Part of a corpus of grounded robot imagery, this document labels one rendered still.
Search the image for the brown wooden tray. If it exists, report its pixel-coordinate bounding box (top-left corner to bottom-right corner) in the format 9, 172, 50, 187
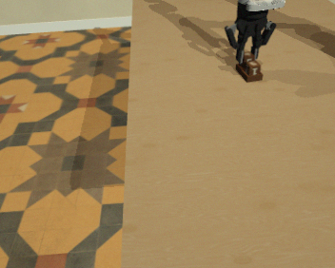
235, 64, 263, 83

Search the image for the brown calendar cube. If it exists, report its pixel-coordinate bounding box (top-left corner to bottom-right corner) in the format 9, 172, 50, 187
244, 61, 261, 76
240, 51, 255, 68

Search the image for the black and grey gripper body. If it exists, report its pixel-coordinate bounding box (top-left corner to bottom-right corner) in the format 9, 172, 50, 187
234, 2, 268, 37

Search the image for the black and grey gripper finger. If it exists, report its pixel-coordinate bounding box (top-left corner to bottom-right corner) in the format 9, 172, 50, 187
251, 21, 276, 60
225, 23, 251, 64

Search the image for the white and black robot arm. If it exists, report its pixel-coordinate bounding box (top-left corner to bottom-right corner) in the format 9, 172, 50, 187
238, 0, 286, 11

